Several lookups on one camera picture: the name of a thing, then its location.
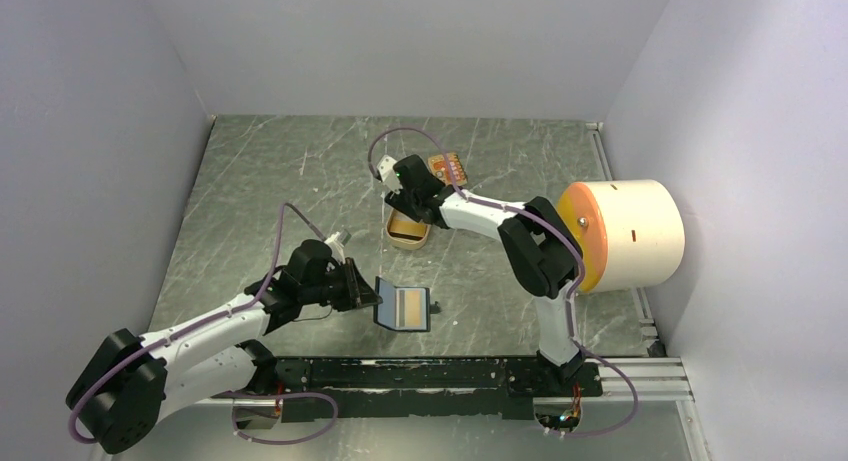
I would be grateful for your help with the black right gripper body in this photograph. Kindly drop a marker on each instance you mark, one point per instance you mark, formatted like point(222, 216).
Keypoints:
point(404, 202)

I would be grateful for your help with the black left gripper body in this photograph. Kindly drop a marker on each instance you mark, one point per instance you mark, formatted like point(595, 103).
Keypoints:
point(332, 286)

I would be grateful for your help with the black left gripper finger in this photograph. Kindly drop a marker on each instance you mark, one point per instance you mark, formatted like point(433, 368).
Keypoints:
point(357, 286)
point(349, 304)

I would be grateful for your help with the black card holder wallet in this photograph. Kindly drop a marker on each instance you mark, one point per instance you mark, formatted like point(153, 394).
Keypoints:
point(389, 314)

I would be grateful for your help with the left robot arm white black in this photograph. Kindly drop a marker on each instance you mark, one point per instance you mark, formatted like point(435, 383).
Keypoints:
point(134, 381)

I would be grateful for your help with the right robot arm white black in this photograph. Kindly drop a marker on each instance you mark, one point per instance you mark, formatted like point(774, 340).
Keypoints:
point(544, 255)

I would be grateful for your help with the orange patterned card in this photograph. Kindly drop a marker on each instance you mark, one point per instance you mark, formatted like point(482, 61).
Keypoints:
point(448, 168)

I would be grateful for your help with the beige oval tray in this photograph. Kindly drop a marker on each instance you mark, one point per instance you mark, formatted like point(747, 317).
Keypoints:
point(405, 233)

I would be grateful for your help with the cream cylinder orange face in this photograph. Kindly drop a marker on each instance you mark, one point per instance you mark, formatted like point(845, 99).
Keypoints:
point(630, 232)

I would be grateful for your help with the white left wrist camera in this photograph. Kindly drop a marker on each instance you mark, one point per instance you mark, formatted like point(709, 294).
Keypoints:
point(337, 242)

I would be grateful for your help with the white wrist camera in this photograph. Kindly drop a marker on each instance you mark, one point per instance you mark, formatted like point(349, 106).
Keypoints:
point(337, 242)
point(387, 174)

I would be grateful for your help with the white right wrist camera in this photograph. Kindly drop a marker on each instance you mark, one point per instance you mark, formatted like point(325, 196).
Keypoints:
point(387, 174)

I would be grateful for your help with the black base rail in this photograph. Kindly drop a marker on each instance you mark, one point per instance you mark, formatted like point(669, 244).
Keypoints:
point(440, 405)

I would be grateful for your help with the aluminium frame extrusion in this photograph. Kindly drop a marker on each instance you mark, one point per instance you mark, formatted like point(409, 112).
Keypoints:
point(656, 378)

